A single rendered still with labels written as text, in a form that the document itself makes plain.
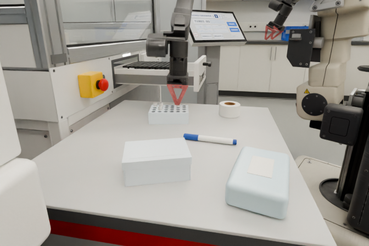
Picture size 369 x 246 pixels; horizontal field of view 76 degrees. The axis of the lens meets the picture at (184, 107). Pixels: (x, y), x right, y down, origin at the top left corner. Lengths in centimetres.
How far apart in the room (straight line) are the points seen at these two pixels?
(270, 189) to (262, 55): 361
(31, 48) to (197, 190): 53
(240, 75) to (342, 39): 288
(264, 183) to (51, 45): 59
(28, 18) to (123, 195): 48
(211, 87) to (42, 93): 152
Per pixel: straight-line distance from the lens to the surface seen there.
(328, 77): 116
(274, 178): 43
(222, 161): 54
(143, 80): 94
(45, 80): 71
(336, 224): 125
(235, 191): 40
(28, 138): 83
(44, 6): 71
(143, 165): 44
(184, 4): 84
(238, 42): 200
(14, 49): 75
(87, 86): 77
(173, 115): 72
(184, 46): 73
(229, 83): 398
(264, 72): 399
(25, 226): 31
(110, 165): 54
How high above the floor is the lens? 103
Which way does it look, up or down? 18 degrees down
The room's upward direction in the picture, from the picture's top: straight up
